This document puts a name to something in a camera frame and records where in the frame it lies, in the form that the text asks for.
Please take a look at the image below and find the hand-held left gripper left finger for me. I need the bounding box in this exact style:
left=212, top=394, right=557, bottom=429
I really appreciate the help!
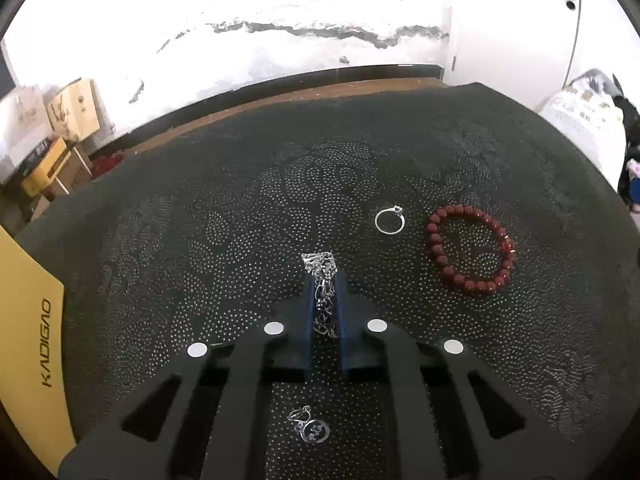
left=58, top=274, right=318, bottom=480

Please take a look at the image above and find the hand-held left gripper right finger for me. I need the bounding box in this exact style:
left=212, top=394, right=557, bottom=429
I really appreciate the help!
left=334, top=271, right=596, bottom=480

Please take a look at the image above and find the silver chain necklace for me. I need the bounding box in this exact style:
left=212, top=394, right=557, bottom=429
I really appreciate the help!
left=301, top=251, right=339, bottom=337

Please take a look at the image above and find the black dotted table mat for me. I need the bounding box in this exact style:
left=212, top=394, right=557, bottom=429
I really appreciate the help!
left=14, top=81, right=640, bottom=480

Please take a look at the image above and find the silver round pendant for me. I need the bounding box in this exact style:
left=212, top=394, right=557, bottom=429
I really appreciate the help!
left=288, top=405, right=331, bottom=445

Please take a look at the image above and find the yellow flat box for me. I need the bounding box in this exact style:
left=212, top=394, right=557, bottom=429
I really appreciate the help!
left=0, top=225, right=79, bottom=466

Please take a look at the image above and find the yellow cardboard box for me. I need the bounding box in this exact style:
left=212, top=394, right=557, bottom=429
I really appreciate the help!
left=20, top=136, right=73, bottom=198

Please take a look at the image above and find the brown cardboard box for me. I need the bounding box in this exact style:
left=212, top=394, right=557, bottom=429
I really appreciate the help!
left=46, top=78, right=101, bottom=142

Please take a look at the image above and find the white printed bag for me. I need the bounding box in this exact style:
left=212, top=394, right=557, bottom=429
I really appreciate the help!
left=534, top=68, right=632, bottom=167

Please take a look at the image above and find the dark clothes pile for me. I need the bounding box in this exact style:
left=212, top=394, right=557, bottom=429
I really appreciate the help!
left=611, top=72, right=640, bottom=211

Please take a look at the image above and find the white door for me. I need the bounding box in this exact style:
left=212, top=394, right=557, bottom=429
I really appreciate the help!
left=446, top=0, right=584, bottom=92

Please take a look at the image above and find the white cardboard box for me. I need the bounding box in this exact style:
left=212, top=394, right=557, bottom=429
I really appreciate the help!
left=0, top=84, right=53, bottom=185

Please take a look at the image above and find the silver ring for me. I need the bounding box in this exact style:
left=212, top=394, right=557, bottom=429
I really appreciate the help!
left=374, top=205, right=407, bottom=236

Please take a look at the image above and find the red bead bracelet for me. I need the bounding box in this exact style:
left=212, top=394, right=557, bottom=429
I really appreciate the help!
left=424, top=203, right=517, bottom=297

